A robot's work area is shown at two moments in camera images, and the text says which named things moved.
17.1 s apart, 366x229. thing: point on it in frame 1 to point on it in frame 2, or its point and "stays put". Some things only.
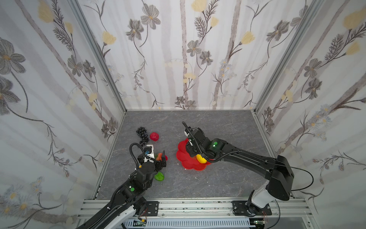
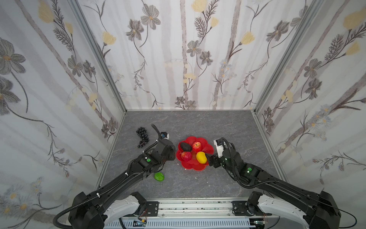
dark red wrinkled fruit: (154, 136) to (186, 156)
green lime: (159, 176) stays put
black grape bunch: (142, 132) stays put
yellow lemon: (201, 159) stays put
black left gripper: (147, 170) to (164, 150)
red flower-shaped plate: (188, 161) stays put
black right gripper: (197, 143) to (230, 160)
